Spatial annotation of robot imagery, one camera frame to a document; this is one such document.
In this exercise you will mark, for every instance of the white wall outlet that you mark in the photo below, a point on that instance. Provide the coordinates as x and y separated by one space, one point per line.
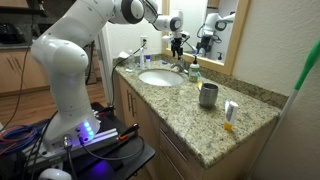
143 42

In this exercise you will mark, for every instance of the white tube with yellow cap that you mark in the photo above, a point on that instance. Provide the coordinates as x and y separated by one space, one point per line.
231 115

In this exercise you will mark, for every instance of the wooden vanity cabinet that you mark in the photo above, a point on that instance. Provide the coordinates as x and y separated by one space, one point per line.
146 116

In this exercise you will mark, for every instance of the small white bottle blue cap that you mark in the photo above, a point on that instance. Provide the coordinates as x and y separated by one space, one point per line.
148 62

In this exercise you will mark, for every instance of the wood framed wall mirror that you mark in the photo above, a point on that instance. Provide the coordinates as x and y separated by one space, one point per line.
230 63

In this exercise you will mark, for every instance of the chrome sink faucet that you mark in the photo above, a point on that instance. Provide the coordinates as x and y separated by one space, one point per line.
181 65

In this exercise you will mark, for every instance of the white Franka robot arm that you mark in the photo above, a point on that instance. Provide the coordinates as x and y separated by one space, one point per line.
66 73

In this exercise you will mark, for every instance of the red and black clamp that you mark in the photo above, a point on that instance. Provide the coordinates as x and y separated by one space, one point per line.
129 131
105 110

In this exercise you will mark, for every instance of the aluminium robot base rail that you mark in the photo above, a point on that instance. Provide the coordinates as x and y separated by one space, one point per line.
103 136

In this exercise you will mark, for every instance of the clear plastic bottle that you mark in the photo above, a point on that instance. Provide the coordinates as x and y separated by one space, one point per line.
131 63

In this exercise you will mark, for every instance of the white oval sink basin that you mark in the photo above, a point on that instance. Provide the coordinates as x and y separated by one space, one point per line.
161 78

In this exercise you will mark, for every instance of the wooden kitchen base cabinet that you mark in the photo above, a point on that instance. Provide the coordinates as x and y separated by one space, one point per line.
16 73

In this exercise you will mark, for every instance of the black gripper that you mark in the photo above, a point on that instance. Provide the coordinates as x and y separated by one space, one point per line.
177 43

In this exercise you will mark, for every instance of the tall white tube bottle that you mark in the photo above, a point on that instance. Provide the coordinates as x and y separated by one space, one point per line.
142 60

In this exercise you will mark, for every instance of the green soap pump dispenser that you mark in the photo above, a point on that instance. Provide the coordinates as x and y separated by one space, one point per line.
194 71

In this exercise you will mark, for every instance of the white round device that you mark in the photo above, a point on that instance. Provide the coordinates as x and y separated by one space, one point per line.
53 174

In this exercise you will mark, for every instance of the black robot cart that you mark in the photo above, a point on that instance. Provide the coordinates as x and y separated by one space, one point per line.
133 156

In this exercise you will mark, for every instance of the grey metal cup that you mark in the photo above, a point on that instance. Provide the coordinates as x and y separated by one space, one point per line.
208 96

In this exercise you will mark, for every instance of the white crumpled tissue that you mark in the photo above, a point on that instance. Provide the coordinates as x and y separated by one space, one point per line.
123 55

